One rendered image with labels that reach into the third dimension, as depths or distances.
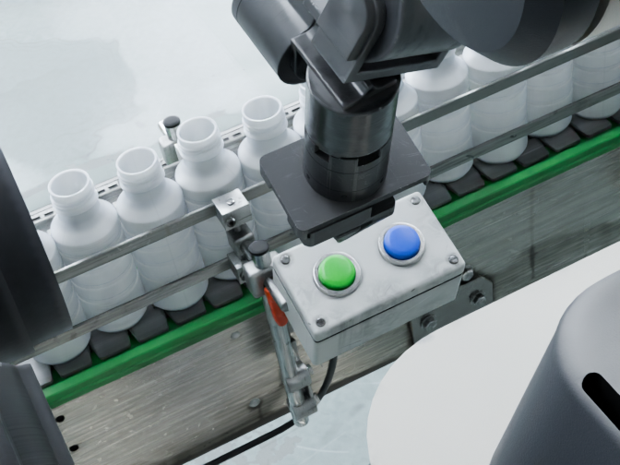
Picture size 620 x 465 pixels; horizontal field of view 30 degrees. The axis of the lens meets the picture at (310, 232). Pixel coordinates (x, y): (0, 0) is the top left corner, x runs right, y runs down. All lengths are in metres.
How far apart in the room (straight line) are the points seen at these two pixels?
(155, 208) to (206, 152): 0.06
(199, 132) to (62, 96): 2.16
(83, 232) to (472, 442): 0.69
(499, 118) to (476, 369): 0.78
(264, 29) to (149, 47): 2.55
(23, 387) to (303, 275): 0.66
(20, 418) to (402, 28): 0.41
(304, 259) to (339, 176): 0.21
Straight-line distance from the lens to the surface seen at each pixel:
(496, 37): 0.23
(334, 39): 0.65
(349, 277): 0.92
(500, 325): 0.38
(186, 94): 3.06
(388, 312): 0.95
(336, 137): 0.71
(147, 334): 1.08
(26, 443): 0.27
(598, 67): 1.19
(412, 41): 0.65
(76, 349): 1.07
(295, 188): 0.78
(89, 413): 1.10
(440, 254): 0.95
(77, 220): 1.00
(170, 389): 1.12
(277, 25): 0.72
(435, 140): 1.12
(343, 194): 0.76
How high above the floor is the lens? 1.78
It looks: 44 degrees down
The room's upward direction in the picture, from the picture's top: 11 degrees counter-clockwise
